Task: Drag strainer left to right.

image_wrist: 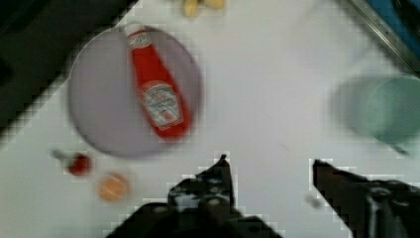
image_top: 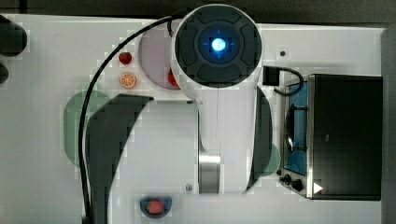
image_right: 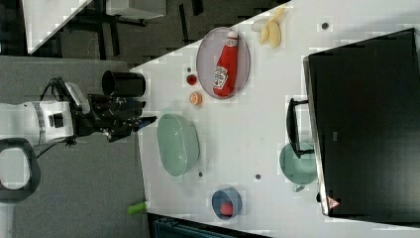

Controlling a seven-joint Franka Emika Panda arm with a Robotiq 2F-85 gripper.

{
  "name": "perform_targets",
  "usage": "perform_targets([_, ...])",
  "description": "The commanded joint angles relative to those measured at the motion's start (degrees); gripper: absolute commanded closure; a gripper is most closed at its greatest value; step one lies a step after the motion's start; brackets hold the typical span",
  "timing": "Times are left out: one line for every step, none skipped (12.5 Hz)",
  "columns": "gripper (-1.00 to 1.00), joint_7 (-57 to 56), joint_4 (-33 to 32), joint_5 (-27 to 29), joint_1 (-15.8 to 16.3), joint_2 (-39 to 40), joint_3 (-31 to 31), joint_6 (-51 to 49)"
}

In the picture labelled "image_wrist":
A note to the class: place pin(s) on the red ketchup bottle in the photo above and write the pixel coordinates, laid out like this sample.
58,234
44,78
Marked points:
161,99

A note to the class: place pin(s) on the peeled toy banana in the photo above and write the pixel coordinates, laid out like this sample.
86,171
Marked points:
190,8

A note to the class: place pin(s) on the grey round plate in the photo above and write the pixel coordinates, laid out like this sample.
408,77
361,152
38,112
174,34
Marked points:
102,102

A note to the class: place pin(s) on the green mug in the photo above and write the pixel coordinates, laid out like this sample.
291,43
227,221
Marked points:
385,109

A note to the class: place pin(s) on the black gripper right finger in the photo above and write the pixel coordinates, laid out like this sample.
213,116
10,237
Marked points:
371,208

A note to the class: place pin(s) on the red toy strawberry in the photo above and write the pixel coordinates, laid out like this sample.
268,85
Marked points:
76,164

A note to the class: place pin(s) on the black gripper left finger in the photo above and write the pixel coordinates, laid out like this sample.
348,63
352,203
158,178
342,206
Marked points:
215,182

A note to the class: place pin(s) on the orange slice toy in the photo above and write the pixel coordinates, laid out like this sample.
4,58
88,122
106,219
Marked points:
113,187

